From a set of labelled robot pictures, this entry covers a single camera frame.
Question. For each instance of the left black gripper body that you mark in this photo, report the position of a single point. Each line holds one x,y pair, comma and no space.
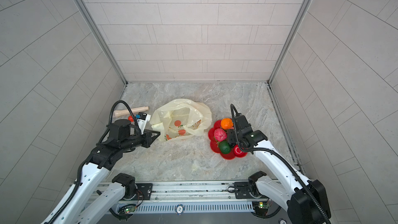
146,139

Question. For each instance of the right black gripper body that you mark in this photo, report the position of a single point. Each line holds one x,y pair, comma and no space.
235,137

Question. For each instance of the orange fruit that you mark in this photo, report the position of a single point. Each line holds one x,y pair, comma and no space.
226,124

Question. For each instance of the green avocado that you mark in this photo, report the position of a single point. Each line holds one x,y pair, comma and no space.
224,147

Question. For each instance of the cream plastic bag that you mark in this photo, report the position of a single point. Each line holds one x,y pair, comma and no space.
181,119

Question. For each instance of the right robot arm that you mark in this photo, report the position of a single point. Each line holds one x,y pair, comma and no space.
304,200

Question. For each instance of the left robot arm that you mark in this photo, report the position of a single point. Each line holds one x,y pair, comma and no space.
120,137

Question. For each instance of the red flower-shaped bowl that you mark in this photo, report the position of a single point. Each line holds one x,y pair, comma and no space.
235,150

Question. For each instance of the wooden rolling pin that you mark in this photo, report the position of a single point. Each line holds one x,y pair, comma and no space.
119,113

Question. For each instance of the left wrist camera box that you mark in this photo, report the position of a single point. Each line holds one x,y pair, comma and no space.
142,119

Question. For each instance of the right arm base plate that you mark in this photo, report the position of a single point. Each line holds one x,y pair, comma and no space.
244,190

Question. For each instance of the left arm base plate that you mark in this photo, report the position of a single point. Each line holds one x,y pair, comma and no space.
138,192

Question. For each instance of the aluminium mounting rail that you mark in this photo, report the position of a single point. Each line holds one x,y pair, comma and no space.
218,191

